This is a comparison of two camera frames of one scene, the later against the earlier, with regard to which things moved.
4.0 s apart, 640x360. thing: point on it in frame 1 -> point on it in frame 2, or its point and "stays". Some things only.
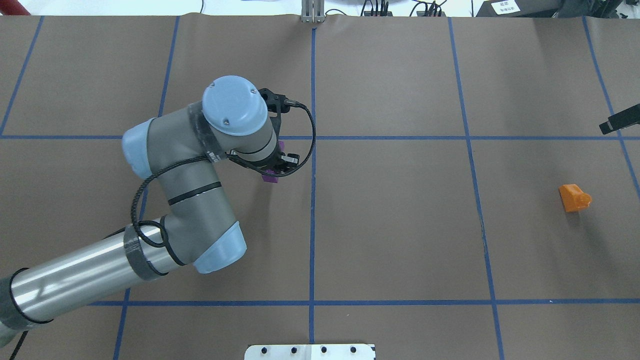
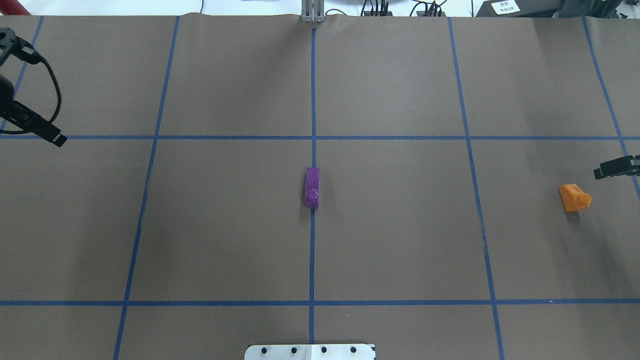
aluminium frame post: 312,11 stays
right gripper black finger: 629,116 -> 629,165
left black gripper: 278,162 -> 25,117
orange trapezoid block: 573,198 stays
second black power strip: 431,13 stays
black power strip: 377,13 stays
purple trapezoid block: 273,178 -> 312,183
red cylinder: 12,7 stays
